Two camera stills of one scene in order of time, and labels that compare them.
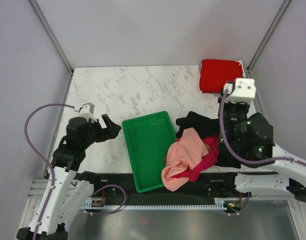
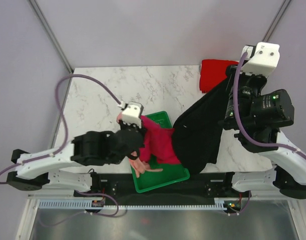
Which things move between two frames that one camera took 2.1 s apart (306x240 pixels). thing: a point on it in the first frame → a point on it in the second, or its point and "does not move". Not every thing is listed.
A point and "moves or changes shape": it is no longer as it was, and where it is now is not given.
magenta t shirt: [207, 161] → [159, 142]
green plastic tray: [149, 137] → [171, 173]
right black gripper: [245, 107] → [233, 71]
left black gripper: [111, 132] → [124, 126]
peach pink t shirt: [190, 149] → [140, 166]
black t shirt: [207, 126] moves or changes shape
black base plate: [211, 186] does not move
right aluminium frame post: [285, 5] does not move
